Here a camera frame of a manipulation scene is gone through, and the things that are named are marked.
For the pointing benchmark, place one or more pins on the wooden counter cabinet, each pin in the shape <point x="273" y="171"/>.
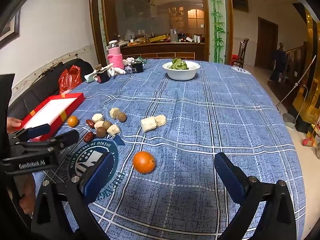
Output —
<point x="162" y="51"/>

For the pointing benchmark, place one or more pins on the wood framed glass partition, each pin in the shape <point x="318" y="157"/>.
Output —
<point x="155" y="12"/>

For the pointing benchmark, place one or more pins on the red jujube date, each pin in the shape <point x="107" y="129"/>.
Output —
<point x="88" y="136"/>
<point x="90" y="123"/>

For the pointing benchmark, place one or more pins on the red plastic bag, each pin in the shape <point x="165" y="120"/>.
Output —
<point x="70" y="78"/>

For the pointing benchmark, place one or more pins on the white glove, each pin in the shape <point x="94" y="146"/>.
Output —
<point x="116" y="70"/>
<point x="129" y="61"/>

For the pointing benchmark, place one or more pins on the wooden stair railing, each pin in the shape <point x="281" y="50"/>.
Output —
<point x="297" y="55"/>

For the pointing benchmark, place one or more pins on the metal mop pole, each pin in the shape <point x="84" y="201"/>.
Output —
<point x="295" y="85"/>

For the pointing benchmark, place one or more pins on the orange mandarin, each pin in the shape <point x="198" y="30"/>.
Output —
<point x="143" y="162"/>
<point x="72" y="121"/>

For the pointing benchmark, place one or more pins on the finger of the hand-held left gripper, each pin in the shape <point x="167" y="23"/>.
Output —
<point x="67" y="137"/>
<point x="40" y="130"/>

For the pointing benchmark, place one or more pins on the person's left hand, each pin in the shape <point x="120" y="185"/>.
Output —
<point x="13" y="125"/>

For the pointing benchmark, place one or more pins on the dark jar with cork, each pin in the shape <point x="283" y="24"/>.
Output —
<point x="102" y="75"/>

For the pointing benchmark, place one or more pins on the wooden chair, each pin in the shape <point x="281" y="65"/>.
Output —
<point x="242" y="52"/>

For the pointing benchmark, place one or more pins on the small black box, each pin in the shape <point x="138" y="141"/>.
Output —
<point x="137" y="67"/>

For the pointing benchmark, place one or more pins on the grey dustpan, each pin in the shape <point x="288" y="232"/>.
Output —
<point x="288" y="120"/>

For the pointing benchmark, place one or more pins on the red cloth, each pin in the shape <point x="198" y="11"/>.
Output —
<point x="235" y="58"/>

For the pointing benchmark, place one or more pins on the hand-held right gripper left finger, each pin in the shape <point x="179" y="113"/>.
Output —
<point x="98" y="177"/>

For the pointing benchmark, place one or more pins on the pink sleeved bottle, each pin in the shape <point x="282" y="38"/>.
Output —
<point x="115" y="56"/>

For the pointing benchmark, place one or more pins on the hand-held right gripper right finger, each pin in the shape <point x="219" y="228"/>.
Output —
<point x="230" y="177"/>

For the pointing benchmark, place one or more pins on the green leafy vegetable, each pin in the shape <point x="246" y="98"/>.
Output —
<point x="178" y="64"/>

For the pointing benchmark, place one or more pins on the brown wooden door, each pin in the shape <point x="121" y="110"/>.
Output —
<point x="266" y="42"/>

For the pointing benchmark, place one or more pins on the black leather sofa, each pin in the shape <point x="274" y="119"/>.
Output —
<point x="37" y="90"/>

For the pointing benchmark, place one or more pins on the red shallow gift box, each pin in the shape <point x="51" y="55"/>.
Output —
<point x="50" y="110"/>

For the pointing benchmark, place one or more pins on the pale green glove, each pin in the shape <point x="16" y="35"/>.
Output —
<point x="90" y="77"/>

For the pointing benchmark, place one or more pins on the blue plaid tablecloth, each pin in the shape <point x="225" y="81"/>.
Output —
<point x="187" y="105"/>

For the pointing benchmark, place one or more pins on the yellow flat box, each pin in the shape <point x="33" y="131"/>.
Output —
<point x="158" y="38"/>

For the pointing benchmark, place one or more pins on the bamboo print panel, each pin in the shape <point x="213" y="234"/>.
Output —
<point x="217" y="20"/>

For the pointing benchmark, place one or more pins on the glass jug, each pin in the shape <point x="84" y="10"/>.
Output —
<point x="173" y="35"/>

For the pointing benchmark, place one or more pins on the white patterned cloth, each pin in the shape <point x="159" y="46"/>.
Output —
<point x="240" y="69"/>

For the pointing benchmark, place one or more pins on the golden pillar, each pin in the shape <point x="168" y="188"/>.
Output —
<point x="310" y="55"/>

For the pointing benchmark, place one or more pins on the white bowl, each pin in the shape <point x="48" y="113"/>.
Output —
<point x="181" y="73"/>

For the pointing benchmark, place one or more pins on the beige square wafer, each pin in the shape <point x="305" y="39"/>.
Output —
<point x="114" y="112"/>

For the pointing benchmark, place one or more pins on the framed wall picture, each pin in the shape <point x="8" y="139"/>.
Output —
<point x="8" y="30"/>

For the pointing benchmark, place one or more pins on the brown longan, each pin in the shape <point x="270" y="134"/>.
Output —
<point x="100" y="132"/>
<point x="107" y="124"/>
<point x="122" y="117"/>

